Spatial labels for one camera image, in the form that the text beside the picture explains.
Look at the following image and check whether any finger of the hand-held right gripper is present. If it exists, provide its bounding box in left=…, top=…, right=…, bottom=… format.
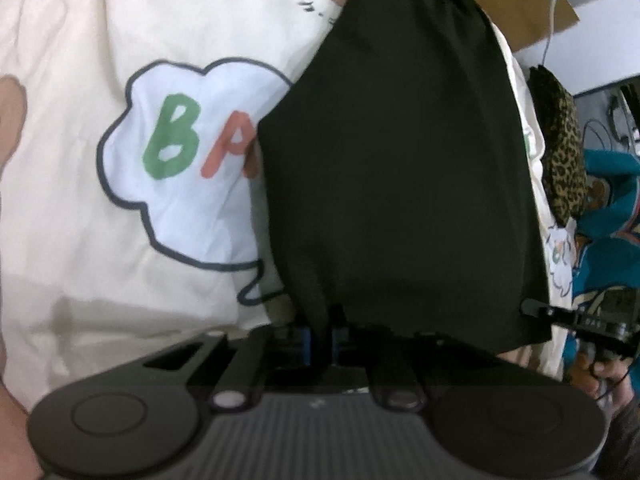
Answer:
left=520, top=297, right=582, bottom=329

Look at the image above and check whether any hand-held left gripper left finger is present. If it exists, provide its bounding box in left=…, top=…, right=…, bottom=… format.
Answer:
left=142, top=327, right=312, bottom=411

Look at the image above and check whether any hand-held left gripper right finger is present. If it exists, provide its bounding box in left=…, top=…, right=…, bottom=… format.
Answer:
left=331, top=326, right=501, bottom=411

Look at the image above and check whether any black shorts bear-print trim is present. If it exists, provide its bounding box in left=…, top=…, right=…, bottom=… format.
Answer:
left=256, top=0, right=551, bottom=353

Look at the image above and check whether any person's right hand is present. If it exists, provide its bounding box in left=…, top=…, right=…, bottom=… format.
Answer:
left=571, top=349, right=629, bottom=404

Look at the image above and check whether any teal patterned blanket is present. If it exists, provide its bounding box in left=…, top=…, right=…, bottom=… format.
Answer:
left=565, top=147, right=640, bottom=361

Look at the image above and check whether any leopard print garment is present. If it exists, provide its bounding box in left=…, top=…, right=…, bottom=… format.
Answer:
left=527, top=65, right=588, bottom=227

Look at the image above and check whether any cream printed bed sheet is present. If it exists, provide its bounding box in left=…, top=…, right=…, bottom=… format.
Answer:
left=0, top=0, right=576, bottom=386

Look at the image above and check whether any cardboard sheet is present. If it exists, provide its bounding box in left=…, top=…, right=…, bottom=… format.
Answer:
left=440, top=0, right=581, bottom=53

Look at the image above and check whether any white cable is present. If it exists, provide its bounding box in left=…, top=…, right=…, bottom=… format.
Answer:
left=542, top=0, right=563, bottom=66

